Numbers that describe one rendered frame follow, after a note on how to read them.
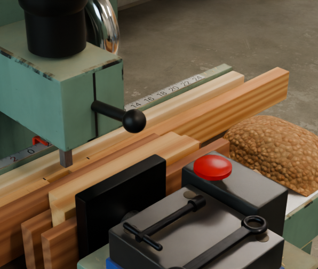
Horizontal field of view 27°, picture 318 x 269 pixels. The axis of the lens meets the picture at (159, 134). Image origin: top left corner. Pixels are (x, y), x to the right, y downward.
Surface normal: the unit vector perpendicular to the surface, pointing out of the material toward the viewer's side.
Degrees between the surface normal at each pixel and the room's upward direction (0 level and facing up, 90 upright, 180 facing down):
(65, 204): 0
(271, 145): 41
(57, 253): 90
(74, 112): 90
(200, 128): 90
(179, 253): 0
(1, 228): 90
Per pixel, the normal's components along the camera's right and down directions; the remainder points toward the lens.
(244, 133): -0.52, -0.50
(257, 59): 0.00, -0.86
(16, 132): 0.69, 0.37
